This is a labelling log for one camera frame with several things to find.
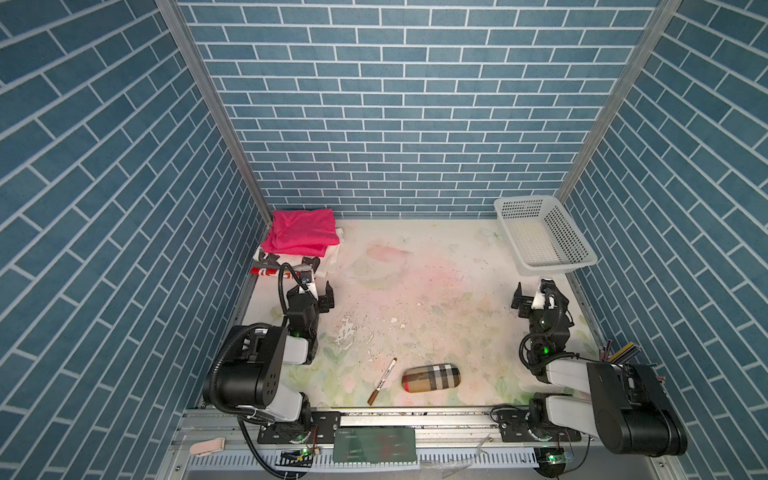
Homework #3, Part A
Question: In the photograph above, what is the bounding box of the magenta t shirt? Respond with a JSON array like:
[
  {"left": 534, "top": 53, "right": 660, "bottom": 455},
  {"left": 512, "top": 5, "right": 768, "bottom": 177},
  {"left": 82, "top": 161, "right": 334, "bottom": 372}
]
[{"left": 261, "top": 209, "right": 340, "bottom": 257}]

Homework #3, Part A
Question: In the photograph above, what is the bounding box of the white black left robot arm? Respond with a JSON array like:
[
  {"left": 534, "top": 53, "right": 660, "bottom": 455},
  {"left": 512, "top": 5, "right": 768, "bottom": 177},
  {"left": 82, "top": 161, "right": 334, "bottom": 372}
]
[{"left": 203, "top": 257, "right": 335, "bottom": 443}]

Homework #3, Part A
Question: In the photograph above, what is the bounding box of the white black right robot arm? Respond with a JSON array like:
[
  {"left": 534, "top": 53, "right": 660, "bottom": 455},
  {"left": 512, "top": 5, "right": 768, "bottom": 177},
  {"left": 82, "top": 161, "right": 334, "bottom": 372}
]
[{"left": 489, "top": 279, "right": 688, "bottom": 457}]

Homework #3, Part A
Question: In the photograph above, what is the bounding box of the white perforated plastic basket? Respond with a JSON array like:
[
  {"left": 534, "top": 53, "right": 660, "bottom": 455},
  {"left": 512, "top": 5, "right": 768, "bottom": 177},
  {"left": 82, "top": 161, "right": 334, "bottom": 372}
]
[{"left": 493, "top": 195, "right": 598, "bottom": 276}]

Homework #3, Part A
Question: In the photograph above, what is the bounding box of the coloured pencils bundle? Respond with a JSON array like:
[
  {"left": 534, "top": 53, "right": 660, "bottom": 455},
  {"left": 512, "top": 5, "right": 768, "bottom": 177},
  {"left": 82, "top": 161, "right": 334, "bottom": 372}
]
[{"left": 601, "top": 342, "right": 667, "bottom": 389}]

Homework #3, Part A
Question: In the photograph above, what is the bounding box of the plaid beige glasses case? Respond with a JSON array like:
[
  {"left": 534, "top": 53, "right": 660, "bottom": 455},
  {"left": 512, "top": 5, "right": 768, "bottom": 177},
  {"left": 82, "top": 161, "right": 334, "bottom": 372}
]
[{"left": 401, "top": 363, "right": 461, "bottom": 393}]

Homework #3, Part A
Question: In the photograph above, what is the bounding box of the green circuit board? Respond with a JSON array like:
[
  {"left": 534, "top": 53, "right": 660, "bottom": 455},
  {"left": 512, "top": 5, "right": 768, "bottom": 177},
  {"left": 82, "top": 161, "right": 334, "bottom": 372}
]
[{"left": 333, "top": 427, "right": 417, "bottom": 464}]

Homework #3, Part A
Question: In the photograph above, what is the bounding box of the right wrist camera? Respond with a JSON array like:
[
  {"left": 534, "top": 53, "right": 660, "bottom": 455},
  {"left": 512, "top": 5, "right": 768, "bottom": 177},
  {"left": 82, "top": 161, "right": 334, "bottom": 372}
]
[{"left": 531, "top": 278, "right": 557, "bottom": 310}]

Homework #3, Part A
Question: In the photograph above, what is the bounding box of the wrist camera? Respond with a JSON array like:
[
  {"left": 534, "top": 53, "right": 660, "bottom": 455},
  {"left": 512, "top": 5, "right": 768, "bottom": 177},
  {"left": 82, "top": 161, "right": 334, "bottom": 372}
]
[
  {"left": 296, "top": 270, "right": 315, "bottom": 288},
  {"left": 531, "top": 278, "right": 557, "bottom": 310}
]

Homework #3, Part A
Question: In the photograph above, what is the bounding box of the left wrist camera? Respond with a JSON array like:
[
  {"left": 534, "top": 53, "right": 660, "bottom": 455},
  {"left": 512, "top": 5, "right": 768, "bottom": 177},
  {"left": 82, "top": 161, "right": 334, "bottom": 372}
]
[{"left": 296, "top": 270, "right": 315, "bottom": 288}]

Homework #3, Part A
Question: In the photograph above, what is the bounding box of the brown handled marker pen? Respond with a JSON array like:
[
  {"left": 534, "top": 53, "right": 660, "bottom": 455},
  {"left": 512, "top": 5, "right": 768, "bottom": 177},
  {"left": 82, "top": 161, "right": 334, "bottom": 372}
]
[{"left": 367, "top": 357, "right": 397, "bottom": 406}]

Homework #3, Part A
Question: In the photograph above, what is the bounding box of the aluminium front rail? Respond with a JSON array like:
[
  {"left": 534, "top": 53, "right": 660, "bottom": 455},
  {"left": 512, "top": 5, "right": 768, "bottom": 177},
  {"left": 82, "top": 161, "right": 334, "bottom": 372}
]
[{"left": 158, "top": 407, "right": 684, "bottom": 479}]

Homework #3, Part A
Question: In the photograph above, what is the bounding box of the aluminium left corner post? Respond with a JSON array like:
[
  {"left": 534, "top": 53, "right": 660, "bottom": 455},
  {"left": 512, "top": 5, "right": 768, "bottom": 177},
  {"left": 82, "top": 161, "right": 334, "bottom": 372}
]
[{"left": 156, "top": 0, "right": 272, "bottom": 226}]

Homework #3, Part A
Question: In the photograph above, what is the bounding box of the aluminium corner post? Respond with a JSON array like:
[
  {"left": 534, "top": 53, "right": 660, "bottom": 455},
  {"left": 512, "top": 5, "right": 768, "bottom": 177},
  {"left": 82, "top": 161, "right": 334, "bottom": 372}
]
[
  {"left": 556, "top": 0, "right": 682, "bottom": 203},
  {"left": 156, "top": 0, "right": 272, "bottom": 226}
]

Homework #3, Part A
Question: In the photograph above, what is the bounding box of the aluminium right corner post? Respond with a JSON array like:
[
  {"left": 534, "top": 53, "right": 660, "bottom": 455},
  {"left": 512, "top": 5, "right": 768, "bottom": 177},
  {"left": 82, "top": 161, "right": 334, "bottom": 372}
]
[{"left": 556, "top": 0, "right": 682, "bottom": 203}]

